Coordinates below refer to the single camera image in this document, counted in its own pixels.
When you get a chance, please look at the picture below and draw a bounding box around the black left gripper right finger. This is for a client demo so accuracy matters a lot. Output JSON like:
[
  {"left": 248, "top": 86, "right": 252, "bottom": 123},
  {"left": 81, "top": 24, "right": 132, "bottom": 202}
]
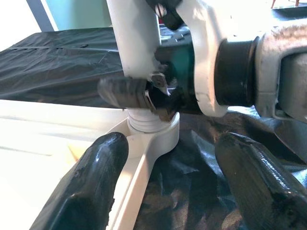
[{"left": 214, "top": 131, "right": 307, "bottom": 230}]

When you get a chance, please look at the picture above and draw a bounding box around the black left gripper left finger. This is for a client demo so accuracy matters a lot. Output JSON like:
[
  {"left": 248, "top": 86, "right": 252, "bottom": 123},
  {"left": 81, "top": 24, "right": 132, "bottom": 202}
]
[{"left": 30, "top": 132, "right": 130, "bottom": 230}]

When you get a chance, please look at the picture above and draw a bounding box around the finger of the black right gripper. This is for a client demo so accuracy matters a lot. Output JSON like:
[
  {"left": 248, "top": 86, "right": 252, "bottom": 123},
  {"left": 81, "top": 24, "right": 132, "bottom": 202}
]
[{"left": 97, "top": 76, "right": 156, "bottom": 110}]

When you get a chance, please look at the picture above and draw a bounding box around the white plastic table leg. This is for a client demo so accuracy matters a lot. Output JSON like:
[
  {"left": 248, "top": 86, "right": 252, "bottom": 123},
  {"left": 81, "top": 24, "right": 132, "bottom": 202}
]
[{"left": 105, "top": 0, "right": 179, "bottom": 134}]

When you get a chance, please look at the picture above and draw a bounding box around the white plastic table top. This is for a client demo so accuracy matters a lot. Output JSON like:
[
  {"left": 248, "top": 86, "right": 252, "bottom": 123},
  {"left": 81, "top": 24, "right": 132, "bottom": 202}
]
[{"left": 0, "top": 99, "right": 180, "bottom": 230}]

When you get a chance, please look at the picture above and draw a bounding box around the black plastic table cover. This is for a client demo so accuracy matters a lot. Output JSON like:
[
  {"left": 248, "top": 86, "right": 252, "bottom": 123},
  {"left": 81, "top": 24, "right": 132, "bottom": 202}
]
[{"left": 0, "top": 7, "right": 307, "bottom": 230}]

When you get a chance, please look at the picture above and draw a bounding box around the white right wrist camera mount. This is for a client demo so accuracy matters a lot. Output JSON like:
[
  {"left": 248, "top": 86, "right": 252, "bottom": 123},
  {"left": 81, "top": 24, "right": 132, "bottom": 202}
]
[{"left": 176, "top": 0, "right": 237, "bottom": 118}]

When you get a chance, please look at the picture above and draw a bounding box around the dark grey wall post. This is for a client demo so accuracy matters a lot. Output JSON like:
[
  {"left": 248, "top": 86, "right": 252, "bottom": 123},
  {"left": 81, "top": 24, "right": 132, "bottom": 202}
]
[{"left": 25, "top": 0, "right": 59, "bottom": 32}]

